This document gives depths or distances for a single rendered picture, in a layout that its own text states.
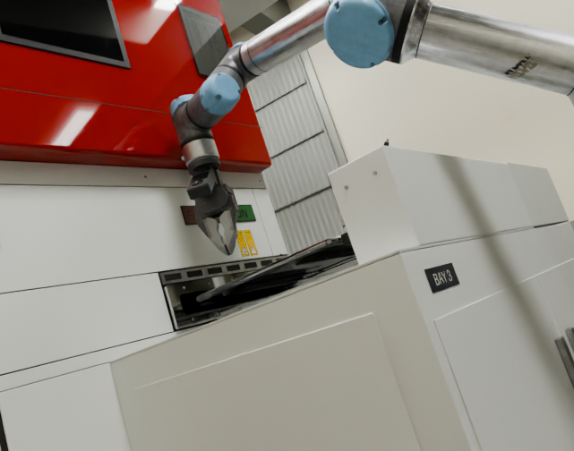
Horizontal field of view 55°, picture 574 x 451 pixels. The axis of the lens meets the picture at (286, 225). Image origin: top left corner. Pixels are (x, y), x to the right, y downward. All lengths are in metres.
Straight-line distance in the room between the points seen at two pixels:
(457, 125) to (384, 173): 3.59
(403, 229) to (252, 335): 0.26
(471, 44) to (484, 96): 3.41
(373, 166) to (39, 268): 0.62
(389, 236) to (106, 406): 0.60
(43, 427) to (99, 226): 0.39
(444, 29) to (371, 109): 3.65
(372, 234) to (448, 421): 0.25
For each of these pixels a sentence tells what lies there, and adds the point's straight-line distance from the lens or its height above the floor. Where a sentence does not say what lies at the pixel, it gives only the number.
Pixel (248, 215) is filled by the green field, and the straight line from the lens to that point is 1.45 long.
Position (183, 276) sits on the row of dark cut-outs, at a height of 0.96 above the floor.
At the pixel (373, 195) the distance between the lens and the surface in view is 0.74.
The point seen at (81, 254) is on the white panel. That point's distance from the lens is 1.12.
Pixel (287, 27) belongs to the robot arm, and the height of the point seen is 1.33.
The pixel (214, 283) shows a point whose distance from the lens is 1.27.
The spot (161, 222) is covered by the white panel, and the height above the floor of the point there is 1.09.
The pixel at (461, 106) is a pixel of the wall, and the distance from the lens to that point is 4.33.
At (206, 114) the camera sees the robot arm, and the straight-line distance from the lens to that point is 1.16.
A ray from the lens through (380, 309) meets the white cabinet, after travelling 0.68.
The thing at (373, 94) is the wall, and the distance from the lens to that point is 4.55.
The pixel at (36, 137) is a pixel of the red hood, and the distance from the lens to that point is 1.12.
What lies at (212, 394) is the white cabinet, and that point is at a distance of 0.88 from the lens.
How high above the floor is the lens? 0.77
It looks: 11 degrees up
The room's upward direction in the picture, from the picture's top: 18 degrees counter-clockwise
